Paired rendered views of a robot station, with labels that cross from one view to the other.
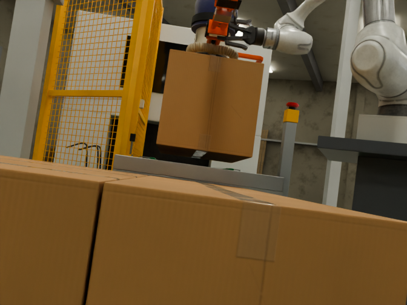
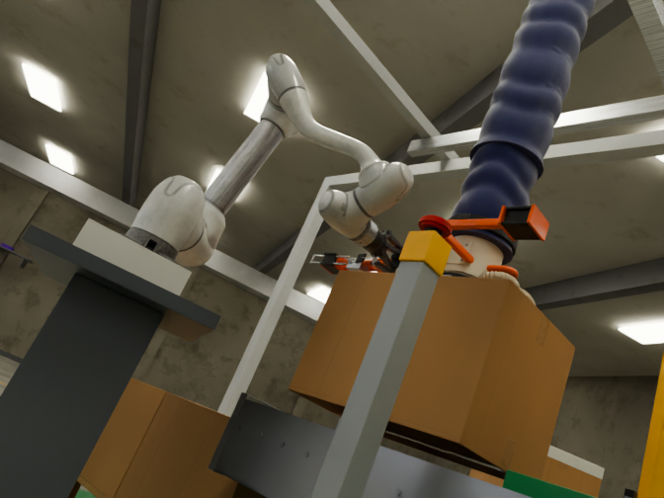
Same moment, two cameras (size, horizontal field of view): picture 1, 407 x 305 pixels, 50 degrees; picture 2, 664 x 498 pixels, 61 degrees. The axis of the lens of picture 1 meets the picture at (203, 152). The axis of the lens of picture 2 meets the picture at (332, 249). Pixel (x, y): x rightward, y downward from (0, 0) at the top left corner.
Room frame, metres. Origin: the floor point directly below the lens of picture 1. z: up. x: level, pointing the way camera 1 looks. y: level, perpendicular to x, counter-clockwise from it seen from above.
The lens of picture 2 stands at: (3.17, -1.20, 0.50)
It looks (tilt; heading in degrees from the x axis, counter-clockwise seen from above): 20 degrees up; 146
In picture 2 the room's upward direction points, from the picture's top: 23 degrees clockwise
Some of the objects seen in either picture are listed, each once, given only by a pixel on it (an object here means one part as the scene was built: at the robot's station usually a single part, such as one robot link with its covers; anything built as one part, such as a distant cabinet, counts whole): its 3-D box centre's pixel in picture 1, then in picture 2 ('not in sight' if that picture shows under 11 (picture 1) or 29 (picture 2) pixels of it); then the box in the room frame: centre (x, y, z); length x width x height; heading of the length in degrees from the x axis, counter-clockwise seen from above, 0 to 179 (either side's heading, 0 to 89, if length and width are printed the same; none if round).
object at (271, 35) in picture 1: (269, 38); (362, 231); (1.86, -0.22, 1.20); 0.09 x 0.06 x 0.09; 4
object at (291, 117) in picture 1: (280, 200); (341, 482); (2.41, -0.45, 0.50); 0.07 x 0.07 x 1.00; 4
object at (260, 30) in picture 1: (253, 36); (375, 243); (1.86, -0.14, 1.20); 0.09 x 0.07 x 0.08; 94
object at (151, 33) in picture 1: (141, 108); not in sight; (3.54, 0.55, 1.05); 1.17 x 0.10 x 2.10; 4
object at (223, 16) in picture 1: (223, 13); (359, 267); (1.64, 0.00, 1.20); 0.07 x 0.07 x 0.04; 4
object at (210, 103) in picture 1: (205, 114); (428, 369); (2.09, 0.02, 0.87); 0.60 x 0.40 x 0.40; 4
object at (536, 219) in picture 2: not in sight; (523, 222); (2.42, -0.21, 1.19); 0.09 x 0.08 x 0.05; 94
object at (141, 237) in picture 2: (399, 118); (149, 248); (1.57, -0.69, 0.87); 0.22 x 0.18 x 0.06; 162
